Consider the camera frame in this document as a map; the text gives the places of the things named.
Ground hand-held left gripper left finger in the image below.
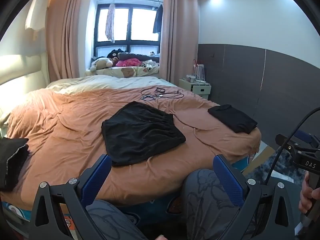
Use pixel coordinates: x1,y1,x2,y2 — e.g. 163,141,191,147
29,154,112,240

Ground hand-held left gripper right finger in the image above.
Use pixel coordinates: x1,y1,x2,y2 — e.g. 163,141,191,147
213,154,296,240

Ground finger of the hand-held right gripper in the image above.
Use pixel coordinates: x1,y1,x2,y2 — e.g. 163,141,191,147
275,130,320,153

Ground black pants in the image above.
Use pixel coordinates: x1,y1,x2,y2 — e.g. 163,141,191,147
101,101,186,167

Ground person's right hand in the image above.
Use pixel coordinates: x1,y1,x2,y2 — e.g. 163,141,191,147
299,172,320,215

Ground dark shaggy rug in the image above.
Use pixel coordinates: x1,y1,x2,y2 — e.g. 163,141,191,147
244,150,302,182

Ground person's right leg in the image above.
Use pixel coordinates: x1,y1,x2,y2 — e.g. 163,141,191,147
181,169,248,240

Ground person's leg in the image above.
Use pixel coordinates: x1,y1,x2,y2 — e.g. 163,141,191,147
181,169,248,240
85,199,148,240

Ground cardboard sheet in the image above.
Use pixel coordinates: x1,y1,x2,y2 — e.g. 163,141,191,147
240,145,276,176

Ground person's left leg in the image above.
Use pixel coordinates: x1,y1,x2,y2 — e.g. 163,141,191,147
85,199,148,240

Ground folded black garment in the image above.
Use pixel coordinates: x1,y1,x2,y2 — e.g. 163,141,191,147
207,104,258,134

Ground bed with orange sheet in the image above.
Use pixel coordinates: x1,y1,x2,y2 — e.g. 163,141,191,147
0,76,262,220

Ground black cloth pile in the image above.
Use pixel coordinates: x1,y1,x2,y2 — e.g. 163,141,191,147
0,137,30,191

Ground white nightstand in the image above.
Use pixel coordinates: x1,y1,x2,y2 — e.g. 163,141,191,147
178,78,212,99

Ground cream blanket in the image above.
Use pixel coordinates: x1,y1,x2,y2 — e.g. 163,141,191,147
46,76,173,96

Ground bear print bedding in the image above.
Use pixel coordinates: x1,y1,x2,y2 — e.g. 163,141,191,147
85,65,160,78

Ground white plush toy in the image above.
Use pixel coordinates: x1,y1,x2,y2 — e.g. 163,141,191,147
89,57,114,72

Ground pink cloth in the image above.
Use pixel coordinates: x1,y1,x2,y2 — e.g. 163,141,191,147
115,58,141,68

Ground black plush toy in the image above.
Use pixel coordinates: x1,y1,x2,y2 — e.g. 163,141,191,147
107,48,125,59

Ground dark grey blanket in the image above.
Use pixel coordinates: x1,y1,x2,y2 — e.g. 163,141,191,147
118,52,160,62

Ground white padded headboard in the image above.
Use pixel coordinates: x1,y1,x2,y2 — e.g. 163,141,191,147
0,52,48,105

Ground pink curtain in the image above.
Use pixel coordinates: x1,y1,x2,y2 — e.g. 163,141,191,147
159,0,201,83
45,0,95,82

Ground window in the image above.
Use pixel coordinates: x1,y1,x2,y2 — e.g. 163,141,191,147
94,4,161,58

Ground hanging light garment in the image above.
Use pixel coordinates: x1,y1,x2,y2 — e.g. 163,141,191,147
105,2,116,44

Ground hanging dark garment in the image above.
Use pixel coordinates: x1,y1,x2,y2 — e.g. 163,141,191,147
153,4,164,34

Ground hanging white cloth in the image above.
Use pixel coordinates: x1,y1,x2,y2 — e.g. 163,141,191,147
24,0,47,41

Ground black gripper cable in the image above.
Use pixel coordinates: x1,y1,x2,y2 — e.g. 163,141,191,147
264,107,320,184

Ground black cables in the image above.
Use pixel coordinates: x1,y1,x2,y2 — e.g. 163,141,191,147
141,87,184,100

